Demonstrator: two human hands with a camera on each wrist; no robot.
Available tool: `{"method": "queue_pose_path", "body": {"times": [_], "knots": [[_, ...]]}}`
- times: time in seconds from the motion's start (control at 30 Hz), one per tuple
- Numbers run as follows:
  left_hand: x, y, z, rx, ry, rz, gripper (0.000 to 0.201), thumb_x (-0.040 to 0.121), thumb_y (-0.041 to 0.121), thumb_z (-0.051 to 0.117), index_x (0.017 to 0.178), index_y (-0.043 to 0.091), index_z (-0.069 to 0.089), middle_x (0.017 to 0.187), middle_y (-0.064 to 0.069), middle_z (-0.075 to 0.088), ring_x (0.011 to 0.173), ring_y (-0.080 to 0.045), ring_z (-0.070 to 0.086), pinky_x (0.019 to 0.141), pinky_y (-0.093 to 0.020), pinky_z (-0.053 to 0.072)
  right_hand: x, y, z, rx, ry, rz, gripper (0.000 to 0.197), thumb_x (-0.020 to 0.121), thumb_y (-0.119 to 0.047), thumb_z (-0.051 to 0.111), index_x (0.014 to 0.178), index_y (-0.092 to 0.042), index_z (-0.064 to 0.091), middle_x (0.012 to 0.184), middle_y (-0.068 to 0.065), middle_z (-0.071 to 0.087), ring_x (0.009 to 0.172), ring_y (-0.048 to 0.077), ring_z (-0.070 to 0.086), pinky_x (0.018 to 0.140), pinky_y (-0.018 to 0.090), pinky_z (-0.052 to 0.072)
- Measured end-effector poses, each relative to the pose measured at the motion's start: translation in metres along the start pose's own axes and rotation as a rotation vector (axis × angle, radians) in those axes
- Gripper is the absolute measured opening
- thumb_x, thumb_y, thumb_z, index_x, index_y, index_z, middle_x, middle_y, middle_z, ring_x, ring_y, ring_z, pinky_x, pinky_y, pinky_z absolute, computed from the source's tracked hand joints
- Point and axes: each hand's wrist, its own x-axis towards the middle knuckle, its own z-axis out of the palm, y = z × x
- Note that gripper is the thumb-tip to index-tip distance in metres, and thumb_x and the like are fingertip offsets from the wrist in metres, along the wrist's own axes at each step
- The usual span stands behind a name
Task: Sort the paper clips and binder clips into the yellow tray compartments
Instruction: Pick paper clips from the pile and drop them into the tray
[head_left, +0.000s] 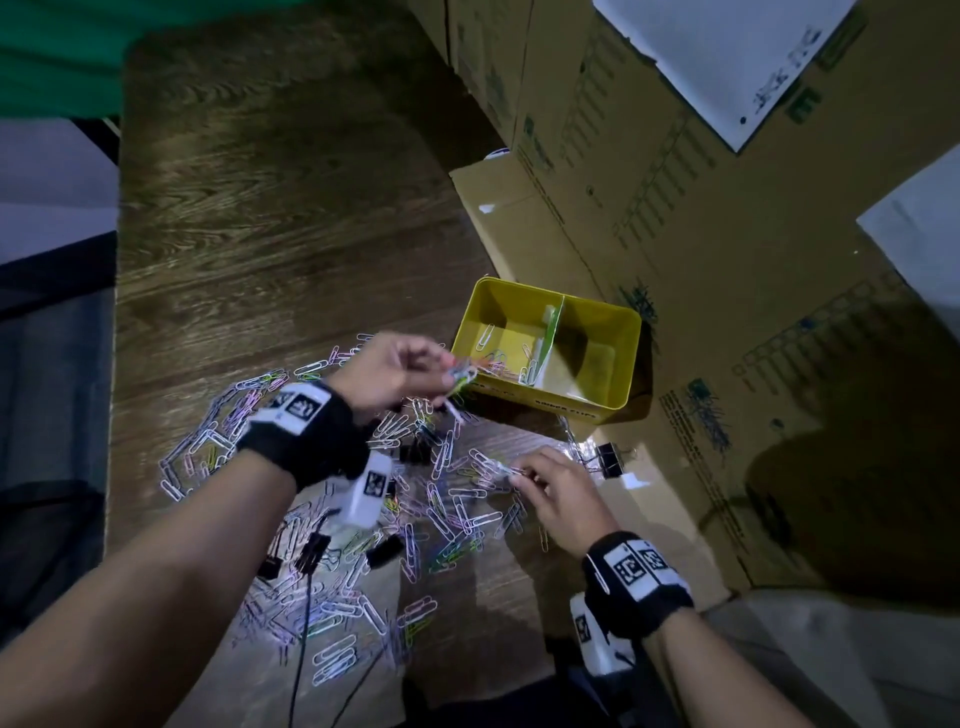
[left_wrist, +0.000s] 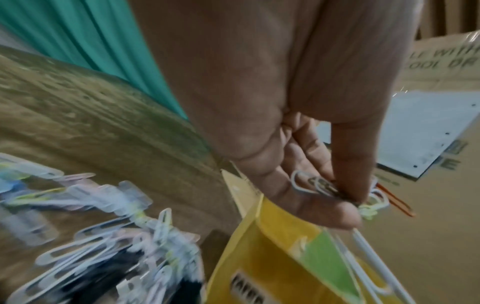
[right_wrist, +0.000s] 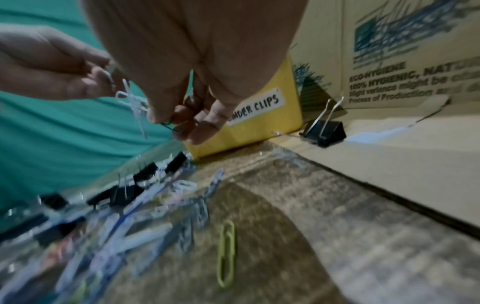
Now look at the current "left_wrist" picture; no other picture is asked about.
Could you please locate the person's left hand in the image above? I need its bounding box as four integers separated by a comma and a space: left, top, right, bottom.
127, 0, 425, 231

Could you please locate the yellow divided bin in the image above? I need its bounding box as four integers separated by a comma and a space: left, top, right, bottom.
204, 169, 414, 304

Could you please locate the pile of coloured paper clips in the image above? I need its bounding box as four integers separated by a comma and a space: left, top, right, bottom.
0, 153, 206, 304

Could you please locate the group of black binder clips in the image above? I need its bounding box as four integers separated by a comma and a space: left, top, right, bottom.
63, 249, 206, 304

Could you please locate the large printed cardboard box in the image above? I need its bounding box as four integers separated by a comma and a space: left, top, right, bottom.
359, 0, 480, 304

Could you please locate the white paper sheet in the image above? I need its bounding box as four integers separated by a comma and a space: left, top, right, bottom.
314, 90, 480, 180

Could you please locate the green divider card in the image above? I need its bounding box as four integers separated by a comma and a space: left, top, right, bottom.
288, 229, 363, 297

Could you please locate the green cloth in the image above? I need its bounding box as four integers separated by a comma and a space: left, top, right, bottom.
0, 0, 189, 120

